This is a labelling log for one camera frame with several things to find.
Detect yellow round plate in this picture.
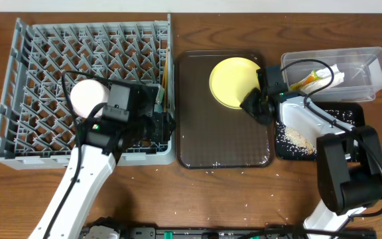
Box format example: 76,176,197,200
209,57,261,110

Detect white pink bowl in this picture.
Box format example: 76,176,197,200
70,79,109,118

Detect wooden chopstick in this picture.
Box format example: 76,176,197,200
163,47,169,112
161,57,168,97

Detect rice and nut shells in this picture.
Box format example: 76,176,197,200
276,109,356,157

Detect green orange snack wrapper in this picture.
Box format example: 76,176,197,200
290,70,321,92

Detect white paper napkin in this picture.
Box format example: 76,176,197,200
303,64,345,94

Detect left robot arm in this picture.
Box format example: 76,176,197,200
30,80,175,238

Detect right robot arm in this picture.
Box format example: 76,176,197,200
240,66,382,238

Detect grey plastic dishwasher rack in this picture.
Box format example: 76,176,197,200
0,19,175,170

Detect clear plastic waste bin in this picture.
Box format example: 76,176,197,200
281,46,382,102

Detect dark brown serving tray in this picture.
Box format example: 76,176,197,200
174,49,275,170

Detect black rectangular tray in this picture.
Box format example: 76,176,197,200
275,102,365,161

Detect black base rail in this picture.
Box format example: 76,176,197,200
78,217,377,239

